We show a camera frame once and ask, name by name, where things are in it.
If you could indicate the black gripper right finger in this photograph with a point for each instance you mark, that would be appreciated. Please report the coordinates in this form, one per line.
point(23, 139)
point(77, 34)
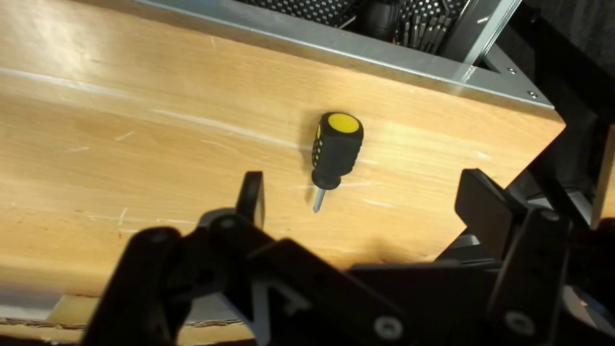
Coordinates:
point(530, 270)

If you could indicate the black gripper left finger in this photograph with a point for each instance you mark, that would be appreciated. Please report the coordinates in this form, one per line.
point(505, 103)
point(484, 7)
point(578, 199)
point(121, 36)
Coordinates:
point(250, 199)

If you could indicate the stubby black yellow screwdriver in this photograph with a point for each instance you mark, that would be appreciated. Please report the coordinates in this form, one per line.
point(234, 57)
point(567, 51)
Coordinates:
point(336, 151)

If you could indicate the silver screwdriver bit set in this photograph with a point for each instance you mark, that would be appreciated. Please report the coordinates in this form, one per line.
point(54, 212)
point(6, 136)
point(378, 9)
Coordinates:
point(419, 32)

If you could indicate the grey metal tool drawer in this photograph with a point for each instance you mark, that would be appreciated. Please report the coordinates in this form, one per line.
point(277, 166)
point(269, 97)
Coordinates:
point(482, 30)

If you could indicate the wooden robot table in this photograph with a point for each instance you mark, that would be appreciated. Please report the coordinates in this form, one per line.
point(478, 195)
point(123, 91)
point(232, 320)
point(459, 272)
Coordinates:
point(605, 174)

